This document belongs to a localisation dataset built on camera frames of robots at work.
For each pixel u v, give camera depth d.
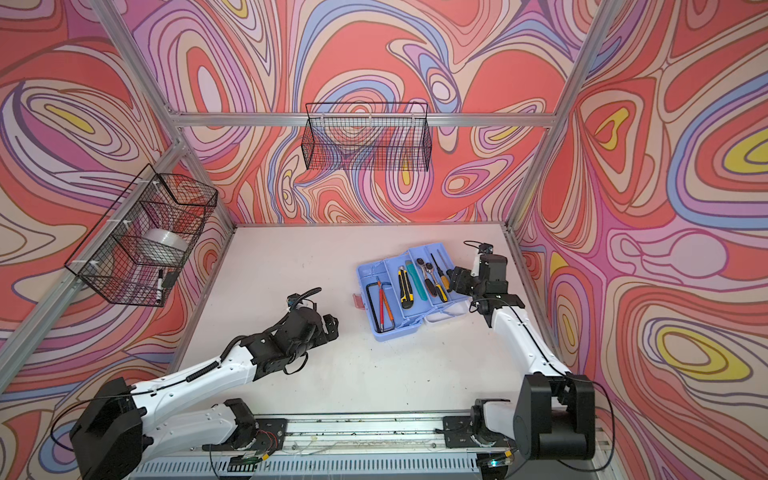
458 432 0.73
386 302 0.96
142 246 0.70
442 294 0.86
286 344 0.62
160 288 0.72
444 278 0.89
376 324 0.91
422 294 0.89
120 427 0.40
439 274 0.91
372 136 0.96
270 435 0.72
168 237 0.73
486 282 0.65
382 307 0.96
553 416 0.41
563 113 0.86
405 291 0.91
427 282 0.89
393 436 0.75
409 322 0.86
